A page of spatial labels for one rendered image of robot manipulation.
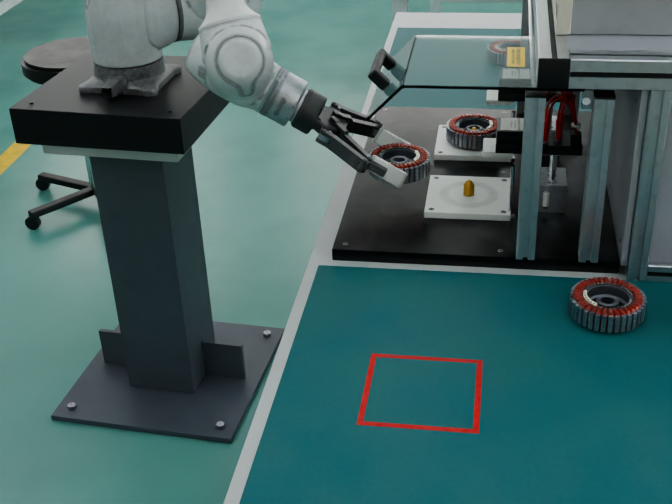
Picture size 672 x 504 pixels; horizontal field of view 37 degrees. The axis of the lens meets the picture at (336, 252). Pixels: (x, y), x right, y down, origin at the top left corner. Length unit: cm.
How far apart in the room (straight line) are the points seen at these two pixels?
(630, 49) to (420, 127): 70
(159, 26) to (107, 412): 98
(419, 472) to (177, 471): 123
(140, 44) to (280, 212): 136
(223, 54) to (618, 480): 83
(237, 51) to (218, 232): 187
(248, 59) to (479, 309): 52
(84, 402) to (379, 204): 114
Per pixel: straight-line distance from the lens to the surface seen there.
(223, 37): 156
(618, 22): 160
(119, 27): 222
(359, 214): 178
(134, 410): 260
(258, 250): 324
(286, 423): 134
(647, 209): 161
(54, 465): 252
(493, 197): 181
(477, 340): 149
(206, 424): 252
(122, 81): 225
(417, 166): 176
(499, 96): 197
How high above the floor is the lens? 161
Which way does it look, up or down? 30 degrees down
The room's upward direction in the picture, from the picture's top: 3 degrees counter-clockwise
